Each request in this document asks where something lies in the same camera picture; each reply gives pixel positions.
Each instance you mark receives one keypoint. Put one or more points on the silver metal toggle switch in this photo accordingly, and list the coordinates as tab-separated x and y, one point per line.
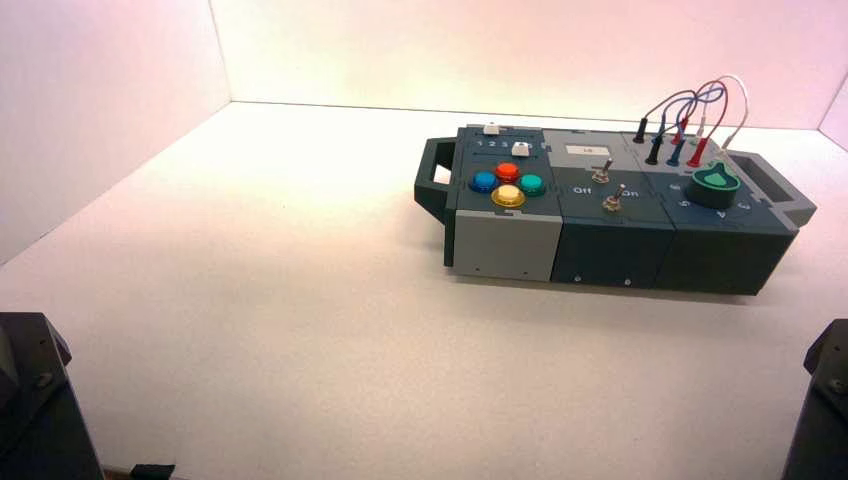
613	200
602	173

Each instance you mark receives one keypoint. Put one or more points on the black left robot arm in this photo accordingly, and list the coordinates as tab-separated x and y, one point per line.
26	411

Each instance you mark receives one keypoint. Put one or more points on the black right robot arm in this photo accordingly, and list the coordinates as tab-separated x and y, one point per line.
821	411

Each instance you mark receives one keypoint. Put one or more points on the blue dome push button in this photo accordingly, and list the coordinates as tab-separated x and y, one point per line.
484	181

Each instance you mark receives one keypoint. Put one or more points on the yellow dome push button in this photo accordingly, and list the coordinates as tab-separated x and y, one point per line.
508	195

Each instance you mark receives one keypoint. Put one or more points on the red dome push button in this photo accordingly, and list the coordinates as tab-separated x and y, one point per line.
508	172

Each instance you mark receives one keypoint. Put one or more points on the green dome push button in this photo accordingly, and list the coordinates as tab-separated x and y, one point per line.
530	183

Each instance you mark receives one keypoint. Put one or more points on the small white slider cap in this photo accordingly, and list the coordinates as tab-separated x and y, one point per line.
491	128
521	149

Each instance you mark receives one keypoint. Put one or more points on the dark teal control panel box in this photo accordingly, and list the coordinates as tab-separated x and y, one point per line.
609	245

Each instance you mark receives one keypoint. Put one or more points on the white number display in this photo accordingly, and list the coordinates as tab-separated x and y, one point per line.
588	151

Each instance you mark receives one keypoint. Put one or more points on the green rotary knob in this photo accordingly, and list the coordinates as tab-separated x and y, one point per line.
713	185

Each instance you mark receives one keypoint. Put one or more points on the small black flat block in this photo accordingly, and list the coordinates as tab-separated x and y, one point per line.
152	472

